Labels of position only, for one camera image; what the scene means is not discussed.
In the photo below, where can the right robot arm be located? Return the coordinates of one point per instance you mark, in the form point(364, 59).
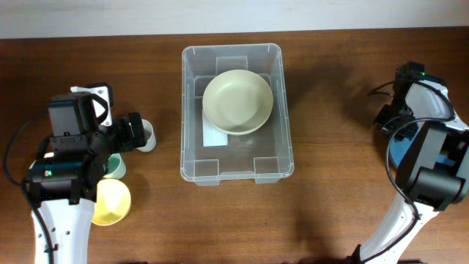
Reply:
point(421, 192)

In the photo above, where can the yellow small bowl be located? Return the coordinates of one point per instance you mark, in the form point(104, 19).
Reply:
point(113, 202)

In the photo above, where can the clear plastic storage bin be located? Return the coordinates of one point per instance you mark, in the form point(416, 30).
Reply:
point(266, 154)

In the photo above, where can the white label in bin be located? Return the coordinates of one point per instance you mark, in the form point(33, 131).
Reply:
point(212, 137)

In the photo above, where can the mint green cup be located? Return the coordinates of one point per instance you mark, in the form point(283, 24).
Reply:
point(116, 167)

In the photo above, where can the grey cup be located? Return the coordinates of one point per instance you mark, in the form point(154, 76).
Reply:
point(150, 137)

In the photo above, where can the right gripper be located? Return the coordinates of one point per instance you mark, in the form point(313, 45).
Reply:
point(407, 132)

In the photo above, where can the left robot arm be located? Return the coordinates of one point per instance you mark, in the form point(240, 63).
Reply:
point(61, 185)

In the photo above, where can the blue bowl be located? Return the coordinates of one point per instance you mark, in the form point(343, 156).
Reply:
point(425, 147)

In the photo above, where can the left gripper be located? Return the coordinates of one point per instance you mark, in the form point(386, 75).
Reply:
point(127, 141)

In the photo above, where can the beige bowl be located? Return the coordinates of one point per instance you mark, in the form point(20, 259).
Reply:
point(238, 102)

